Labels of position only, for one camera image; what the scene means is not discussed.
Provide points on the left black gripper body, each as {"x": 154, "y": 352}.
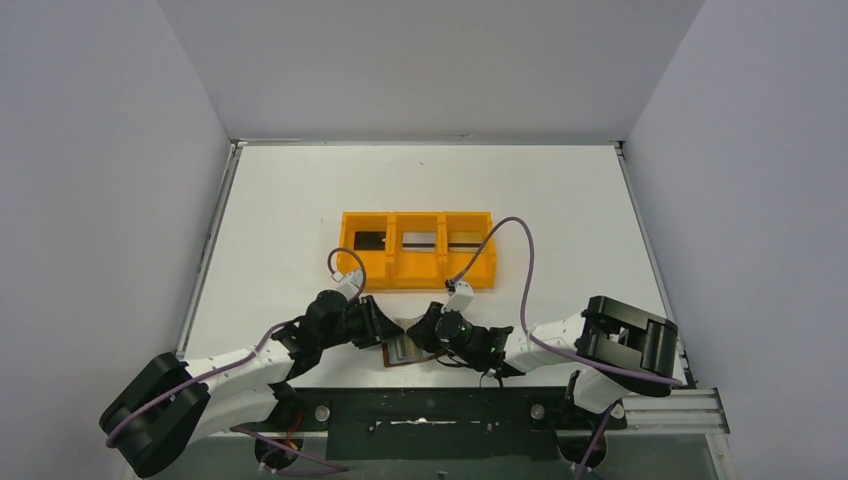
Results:
{"x": 369, "y": 321}

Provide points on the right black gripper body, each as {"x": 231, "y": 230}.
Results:
{"x": 428, "y": 325}

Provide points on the brown leather card holder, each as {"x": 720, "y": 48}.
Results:
{"x": 401, "y": 351}

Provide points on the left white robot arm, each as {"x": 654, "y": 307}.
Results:
{"x": 172, "y": 403}

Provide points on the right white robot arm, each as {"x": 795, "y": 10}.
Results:
{"x": 616, "y": 349}

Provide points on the black VIP card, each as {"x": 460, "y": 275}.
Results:
{"x": 369, "y": 241}

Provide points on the white magnetic stripe card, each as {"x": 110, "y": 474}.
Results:
{"x": 419, "y": 241}

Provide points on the middle yellow bin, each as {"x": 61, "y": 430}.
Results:
{"x": 416, "y": 270}

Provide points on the right yellow bin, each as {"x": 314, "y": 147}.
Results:
{"x": 482, "y": 274}

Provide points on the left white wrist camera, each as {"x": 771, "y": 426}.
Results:
{"x": 351, "y": 285}

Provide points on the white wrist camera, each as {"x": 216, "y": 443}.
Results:
{"x": 351, "y": 285}
{"x": 460, "y": 296}

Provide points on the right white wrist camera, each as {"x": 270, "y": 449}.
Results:
{"x": 460, "y": 296}

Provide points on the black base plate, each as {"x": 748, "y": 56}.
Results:
{"x": 533, "y": 423}

